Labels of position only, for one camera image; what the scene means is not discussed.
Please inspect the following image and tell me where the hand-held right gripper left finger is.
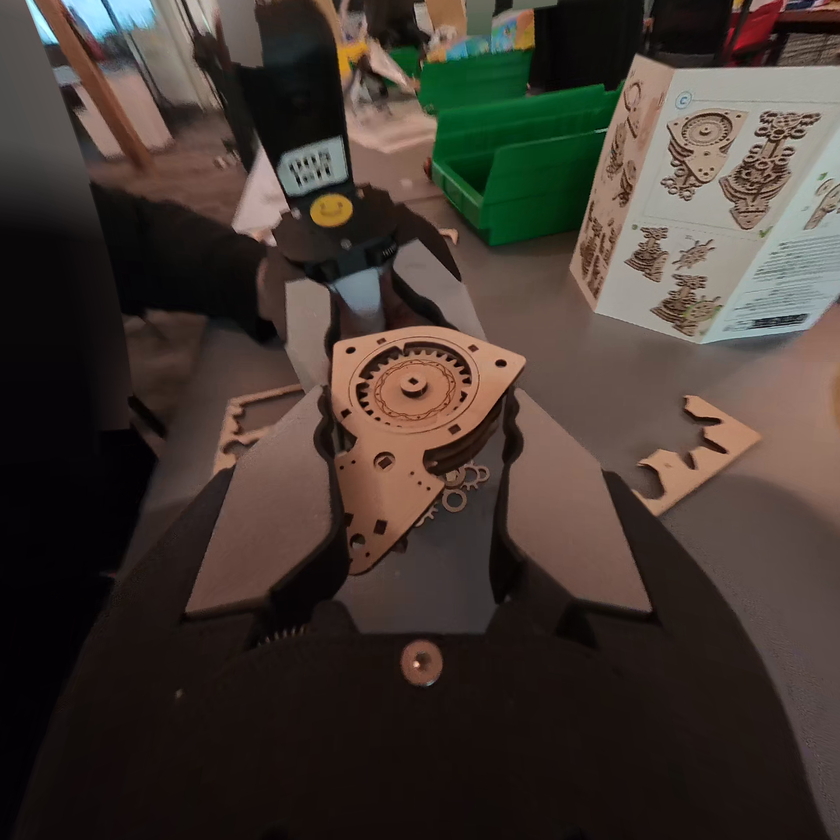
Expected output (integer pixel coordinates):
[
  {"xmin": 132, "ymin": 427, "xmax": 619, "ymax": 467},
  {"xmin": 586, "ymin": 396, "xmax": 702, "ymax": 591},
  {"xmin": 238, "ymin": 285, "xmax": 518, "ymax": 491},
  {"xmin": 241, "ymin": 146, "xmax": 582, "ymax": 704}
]
[{"xmin": 184, "ymin": 385, "xmax": 350, "ymax": 619}]

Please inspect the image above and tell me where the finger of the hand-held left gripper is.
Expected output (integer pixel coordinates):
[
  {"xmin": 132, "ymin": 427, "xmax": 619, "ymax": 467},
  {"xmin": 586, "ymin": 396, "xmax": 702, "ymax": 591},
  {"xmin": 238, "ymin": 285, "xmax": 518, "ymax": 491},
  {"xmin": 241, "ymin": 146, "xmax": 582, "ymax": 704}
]
[
  {"xmin": 284, "ymin": 279, "xmax": 337, "ymax": 393},
  {"xmin": 390, "ymin": 239, "xmax": 490, "ymax": 342}
]

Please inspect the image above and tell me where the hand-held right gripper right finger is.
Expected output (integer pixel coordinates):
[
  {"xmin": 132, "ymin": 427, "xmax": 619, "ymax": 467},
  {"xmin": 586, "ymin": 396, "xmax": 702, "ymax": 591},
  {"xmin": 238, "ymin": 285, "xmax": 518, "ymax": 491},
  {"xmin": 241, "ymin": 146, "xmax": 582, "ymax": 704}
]
[{"xmin": 491, "ymin": 386, "xmax": 656, "ymax": 618}]

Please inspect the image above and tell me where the wooden gear model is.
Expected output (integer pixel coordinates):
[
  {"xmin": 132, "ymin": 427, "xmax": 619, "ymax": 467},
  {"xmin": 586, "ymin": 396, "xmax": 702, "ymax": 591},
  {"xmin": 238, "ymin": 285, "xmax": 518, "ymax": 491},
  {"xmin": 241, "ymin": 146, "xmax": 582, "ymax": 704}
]
[{"xmin": 326, "ymin": 326, "xmax": 527, "ymax": 577}]

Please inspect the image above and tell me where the person's left hand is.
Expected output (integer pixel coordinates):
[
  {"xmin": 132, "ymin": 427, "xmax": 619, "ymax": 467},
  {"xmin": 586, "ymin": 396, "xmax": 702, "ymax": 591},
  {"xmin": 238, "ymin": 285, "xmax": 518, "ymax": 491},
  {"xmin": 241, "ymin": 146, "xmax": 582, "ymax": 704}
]
[{"xmin": 256, "ymin": 258, "xmax": 288, "ymax": 327}]

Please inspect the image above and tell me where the wooden sheet with large cutouts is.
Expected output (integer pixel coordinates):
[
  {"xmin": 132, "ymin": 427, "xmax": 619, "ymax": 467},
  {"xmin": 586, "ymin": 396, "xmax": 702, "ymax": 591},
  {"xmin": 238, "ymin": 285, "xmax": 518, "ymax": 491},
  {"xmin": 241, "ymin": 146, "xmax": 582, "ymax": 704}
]
[{"xmin": 213, "ymin": 384, "xmax": 306, "ymax": 476}]

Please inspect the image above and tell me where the green plastic bin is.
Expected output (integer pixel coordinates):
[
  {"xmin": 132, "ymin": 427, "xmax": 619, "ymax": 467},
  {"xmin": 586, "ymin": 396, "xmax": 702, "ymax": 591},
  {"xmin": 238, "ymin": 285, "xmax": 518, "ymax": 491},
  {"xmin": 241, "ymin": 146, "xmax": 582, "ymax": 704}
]
[
  {"xmin": 430, "ymin": 82, "xmax": 626, "ymax": 247},
  {"xmin": 394, "ymin": 49, "xmax": 534, "ymax": 116}
]

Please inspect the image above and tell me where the jagged wooden sheet strip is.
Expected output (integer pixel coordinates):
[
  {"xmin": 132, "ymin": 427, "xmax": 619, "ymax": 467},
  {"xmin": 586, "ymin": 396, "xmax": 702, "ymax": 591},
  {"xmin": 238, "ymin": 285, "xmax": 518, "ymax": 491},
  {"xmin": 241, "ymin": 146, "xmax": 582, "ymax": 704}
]
[{"xmin": 633, "ymin": 395, "xmax": 762, "ymax": 516}]

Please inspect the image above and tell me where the pile of papers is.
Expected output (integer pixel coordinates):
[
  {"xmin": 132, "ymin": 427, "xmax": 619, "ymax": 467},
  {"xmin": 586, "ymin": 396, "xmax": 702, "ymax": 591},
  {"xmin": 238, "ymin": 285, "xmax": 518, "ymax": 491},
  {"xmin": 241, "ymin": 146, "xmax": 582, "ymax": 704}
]
[{"xmin": 341, "ymin": 36, "xmax": 421, "ymax": 119}]

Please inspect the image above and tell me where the colourful picture book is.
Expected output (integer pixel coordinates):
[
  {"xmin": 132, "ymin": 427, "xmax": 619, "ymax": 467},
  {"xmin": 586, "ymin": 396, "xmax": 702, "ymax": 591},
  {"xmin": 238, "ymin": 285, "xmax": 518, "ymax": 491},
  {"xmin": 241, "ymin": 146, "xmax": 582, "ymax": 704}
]
[{"xmin": 427, "ymin": 10, "xmax": 536, "ymax": 63}]

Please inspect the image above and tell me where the folded instruction leaflet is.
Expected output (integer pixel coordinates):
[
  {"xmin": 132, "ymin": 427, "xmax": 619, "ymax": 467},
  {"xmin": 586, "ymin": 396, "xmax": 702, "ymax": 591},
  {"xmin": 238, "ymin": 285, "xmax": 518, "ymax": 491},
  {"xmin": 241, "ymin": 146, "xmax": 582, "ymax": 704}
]
[{"xmin": 570, "ymin": 54, "xmax": 840, "ymax": 345}]

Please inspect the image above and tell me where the red chair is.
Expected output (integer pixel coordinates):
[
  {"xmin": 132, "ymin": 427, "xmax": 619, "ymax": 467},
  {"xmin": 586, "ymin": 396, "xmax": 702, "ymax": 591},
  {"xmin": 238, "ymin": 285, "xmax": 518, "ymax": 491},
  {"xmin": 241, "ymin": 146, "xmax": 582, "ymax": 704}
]
[{"xmin": 725, "ymin": 0, "xmax": 787, "ymax": 67}]

